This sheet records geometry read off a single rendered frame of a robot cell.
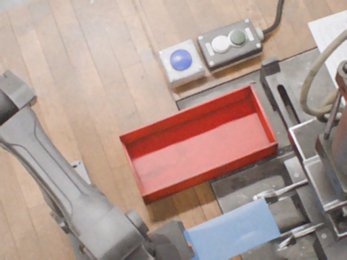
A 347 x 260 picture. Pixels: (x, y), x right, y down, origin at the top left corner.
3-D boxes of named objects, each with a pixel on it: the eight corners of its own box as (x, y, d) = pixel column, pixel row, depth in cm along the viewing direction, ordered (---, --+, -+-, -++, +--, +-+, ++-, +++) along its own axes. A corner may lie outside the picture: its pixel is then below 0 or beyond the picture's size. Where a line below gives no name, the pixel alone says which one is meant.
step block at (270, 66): (259, 80, 162) (261, 61, 154) (274, 74, 162) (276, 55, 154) (273, 111, 160) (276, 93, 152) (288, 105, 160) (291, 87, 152)
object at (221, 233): (177, 235, 144) (175, 231, 141) (263, 197, 145) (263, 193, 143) (194, 273, 142) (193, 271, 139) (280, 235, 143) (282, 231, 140)
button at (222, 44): (211, 43, 163) (211, 38, 161) (226, 38, 164) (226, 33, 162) (217, 57, 162) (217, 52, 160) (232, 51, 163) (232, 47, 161)
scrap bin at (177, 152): (121, 145, 159) (117, 134, 153) (251, 95, 161) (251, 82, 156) (145, 205, 155) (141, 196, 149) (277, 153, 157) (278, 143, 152)
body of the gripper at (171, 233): (198, 256, 132) (172, 259, 126) (147, 284, 136) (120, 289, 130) (181, 217, 134) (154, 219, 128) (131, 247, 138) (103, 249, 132)
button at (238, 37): (227, 37, 164) (227, 32, 162) (242, 32, 164) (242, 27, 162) (233, 51, 163) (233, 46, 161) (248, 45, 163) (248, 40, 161)
